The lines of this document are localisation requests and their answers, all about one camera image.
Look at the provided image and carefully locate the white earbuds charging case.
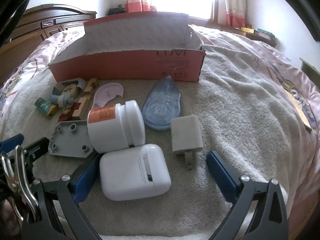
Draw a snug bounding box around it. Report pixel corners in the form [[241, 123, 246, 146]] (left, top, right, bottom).
[[100, 144, 171, 201]]

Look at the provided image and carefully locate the round wooden chess piece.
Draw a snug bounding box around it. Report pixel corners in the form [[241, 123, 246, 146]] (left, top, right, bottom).
[[59, 84, 78, 101]]

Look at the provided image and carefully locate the wooden window cabinet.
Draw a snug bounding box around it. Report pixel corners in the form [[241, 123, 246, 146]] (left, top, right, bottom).
[[189, 17, 277, 48]]

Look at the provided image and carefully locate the green book on cabinet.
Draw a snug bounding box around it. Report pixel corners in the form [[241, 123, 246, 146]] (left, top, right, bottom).
[[257, 28, 275, 38]]

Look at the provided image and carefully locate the green lighter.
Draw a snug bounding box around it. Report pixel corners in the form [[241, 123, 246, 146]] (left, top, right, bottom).
[[34, 97, 59, 119]]

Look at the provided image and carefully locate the white curved plastic piece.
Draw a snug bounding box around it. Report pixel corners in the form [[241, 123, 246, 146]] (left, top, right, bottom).
[[55, 78, 86, 92]]

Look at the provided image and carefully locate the wooden shelf at right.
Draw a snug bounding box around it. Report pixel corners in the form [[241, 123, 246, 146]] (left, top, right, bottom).
[[299, 57, 320, 90]]

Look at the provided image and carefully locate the small red toy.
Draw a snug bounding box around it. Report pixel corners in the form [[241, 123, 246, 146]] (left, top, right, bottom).
[[58, 102, 80, 122]]

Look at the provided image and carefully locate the right pink white curtain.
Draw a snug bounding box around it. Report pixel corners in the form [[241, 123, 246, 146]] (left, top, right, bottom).
[[225, 0, 247, 28]]

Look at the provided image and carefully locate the red cardboard shoe box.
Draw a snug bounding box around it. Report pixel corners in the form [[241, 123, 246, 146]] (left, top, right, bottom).
[[49, 11, 206, 82]]

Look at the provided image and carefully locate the white USB wall charger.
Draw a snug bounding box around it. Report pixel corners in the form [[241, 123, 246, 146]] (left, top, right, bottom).
[[170, 115, 203, 170]]

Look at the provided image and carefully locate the dark wooden headboard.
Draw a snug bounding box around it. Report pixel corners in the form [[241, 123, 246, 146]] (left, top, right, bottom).
[[1, 4, 97, 84]]

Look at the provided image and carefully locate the pink checked bed quilt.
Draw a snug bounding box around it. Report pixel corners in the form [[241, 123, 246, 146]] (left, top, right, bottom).
[[1, 27, 319, 208]]

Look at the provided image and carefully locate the wooden puzzle piece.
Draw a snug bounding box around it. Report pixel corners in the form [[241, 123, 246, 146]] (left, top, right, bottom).
[[72, 78, 98, 120]]

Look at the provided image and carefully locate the yellow box on cabinet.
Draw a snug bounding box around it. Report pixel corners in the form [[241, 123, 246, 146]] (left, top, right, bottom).
[[241, 27, 255, 34]]

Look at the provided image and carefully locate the grey plastic plate with studs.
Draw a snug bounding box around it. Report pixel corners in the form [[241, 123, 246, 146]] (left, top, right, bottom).
[[48, 120, 93, 158]]

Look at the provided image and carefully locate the white jar orange label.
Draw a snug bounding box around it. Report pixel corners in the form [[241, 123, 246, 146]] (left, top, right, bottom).
[[87, 100, 145, 153]]

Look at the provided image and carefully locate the pale pink curved piece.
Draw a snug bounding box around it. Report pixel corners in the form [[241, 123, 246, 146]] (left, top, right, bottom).
[[92, 83, 124, 109]]

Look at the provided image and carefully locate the cream terry towel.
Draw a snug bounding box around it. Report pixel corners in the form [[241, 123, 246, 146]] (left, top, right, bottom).
[[0, 31, 317, 240]]

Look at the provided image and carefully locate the blue correction tape dispenser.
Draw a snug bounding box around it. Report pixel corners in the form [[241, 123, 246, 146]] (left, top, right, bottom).
[[142, 75, 181, 131]]

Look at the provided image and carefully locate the dark bag on cabinet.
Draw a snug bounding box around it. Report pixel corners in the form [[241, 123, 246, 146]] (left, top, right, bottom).
[[107, 4, 125, 16]]

